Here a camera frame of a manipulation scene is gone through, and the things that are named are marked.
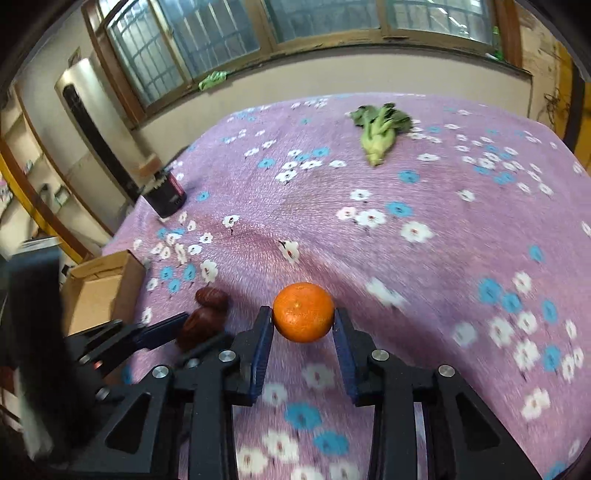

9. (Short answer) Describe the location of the hanging wire bundle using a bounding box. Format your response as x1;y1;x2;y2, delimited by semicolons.
544;90;571;127

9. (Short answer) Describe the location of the wooden framed barred window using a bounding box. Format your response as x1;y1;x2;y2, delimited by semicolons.
82;0;523;127

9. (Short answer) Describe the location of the white standing air conditioner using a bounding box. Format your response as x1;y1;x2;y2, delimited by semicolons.
54;58;145;209

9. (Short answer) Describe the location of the green bok choy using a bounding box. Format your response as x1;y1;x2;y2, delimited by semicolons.
348;103;413;167

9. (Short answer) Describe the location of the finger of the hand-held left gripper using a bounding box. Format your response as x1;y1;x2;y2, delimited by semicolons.
64;313;189;366
76;333;234;407

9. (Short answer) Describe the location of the green cloth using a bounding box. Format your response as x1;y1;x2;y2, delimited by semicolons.
198;71;228;92

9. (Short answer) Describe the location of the wooden shelf unit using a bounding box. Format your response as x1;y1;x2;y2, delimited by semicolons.
0;88;100;261

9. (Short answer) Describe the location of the brown cardboard box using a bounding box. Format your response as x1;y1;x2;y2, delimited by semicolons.
60;250;147;337

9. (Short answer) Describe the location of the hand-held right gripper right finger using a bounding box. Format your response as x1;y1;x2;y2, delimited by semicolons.
333;307;541;480

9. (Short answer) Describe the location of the orange mandarin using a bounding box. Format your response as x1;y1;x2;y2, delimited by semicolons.
272;282;335;343

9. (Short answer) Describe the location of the large lumpy red date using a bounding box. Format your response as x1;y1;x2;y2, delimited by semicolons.
177;286;230;352

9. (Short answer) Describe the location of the purple floral tablecloth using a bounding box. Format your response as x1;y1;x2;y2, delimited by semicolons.
102;92;591;480

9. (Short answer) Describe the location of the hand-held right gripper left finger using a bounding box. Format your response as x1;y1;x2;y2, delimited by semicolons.
90;305;275;480

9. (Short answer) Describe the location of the black device with wooden spool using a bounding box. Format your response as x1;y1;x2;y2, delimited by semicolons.
140;157;188;217

